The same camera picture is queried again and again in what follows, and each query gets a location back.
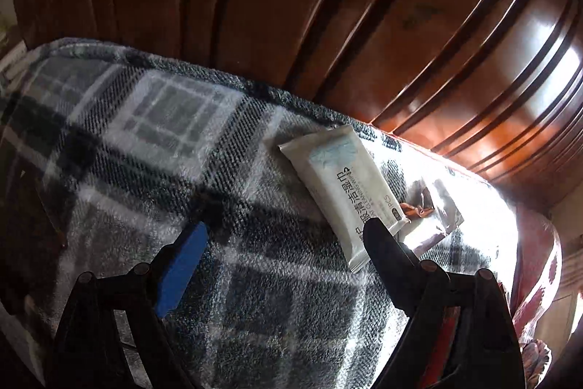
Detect grey plaid fleece blanket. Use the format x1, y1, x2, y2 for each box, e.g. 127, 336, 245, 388
0, 37, 520, 389

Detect small clear packet brown contents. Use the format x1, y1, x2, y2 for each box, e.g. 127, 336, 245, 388
396, 177, 465, 255

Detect red hexagonal box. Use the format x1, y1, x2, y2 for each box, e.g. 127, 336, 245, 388
416, 207, 563, 389

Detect brown wooden headboard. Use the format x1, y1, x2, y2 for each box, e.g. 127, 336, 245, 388
11, 0, 583, 207

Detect white wet wipes packet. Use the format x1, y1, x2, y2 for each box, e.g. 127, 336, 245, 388
278, 125, 413, 273

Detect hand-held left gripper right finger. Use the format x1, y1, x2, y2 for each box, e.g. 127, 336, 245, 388
362, 217, 522, 389

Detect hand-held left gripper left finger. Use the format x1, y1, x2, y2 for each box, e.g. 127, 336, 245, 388
46, 221, 210, 389

